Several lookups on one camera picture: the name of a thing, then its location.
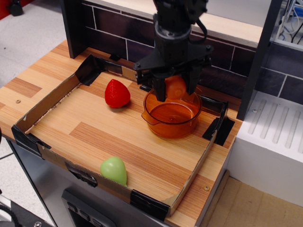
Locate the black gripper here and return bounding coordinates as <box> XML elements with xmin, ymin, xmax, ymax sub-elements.
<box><xmin>134</xmin><ymin>26</ymin><xmax>214</xmax><ymax>102</ymax></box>

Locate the orange toy carrot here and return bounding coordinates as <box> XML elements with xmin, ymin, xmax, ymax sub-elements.
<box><xmin>165</xmin><ymin>75</ymin><xmax>187</xmax><ymax>99</ymax></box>

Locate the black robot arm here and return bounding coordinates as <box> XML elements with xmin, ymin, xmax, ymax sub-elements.
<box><xmin>134</xmin><ymin>0</ymin><xmax>214</xmax><ymax>102</ymax></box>

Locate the orange transparent plastic pot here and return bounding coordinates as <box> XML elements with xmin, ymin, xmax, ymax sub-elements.
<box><xmin>142</xmin><ymin>90</ymin><xmax>202</xmax><ymax>139</ymax></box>

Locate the red toy strawberry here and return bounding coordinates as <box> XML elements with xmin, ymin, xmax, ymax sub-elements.
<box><xmin>105</xmin><ymin>79</ymin><xmax>131</xmax><ymax>108</ymax></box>

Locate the light wooden shelf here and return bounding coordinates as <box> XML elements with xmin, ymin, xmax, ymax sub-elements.
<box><xmin>85</xmin><ymin>0</ymin><xmax>263</xmax><ymax>48</ymax></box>

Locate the green toy pear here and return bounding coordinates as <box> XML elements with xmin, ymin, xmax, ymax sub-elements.
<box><xmin>100</xmin><ymin>157</ymin><xmax>127</xmax><ymax>186</ymax></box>

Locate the white toy sink drainboard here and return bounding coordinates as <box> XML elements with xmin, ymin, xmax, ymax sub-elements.
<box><xmin>227</xmin><ymin>92</ymin><xmax>303</xmax><ymax>206</ymax></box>

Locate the grey toy oven front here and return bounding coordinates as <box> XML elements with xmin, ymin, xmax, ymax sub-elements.
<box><xmin>8</xmin><ymin>141</ymin><xmax>166</xmax><ymax>227</ymax></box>

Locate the black cable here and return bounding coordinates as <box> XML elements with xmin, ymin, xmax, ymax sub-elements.
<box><xmin>189</xmin><ymin>18</ymin><xmax>208</xmax><ymax>44</ymax></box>

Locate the dark grey right post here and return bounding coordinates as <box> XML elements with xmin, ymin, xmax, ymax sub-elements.
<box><xmin>237</xmin><ymin>0</ymin><xmax>282</xmax><ymax>121</ymax></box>

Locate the dark grey post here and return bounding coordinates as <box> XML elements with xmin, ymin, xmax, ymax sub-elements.
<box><xmin>237</xmin><ymin>0</ymin><xmax>282</xmax><ymax>121</ymax></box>
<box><xmin>60</xmin><ymin>0</ymin><xmax>88</xmax><ymax>59</ymax></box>

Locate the dark grey left post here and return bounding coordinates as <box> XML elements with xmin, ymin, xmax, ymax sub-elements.
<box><xmin>60</xmin><ymin>0</ymin><xmax>88</xmax><ymax>59</ymax></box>

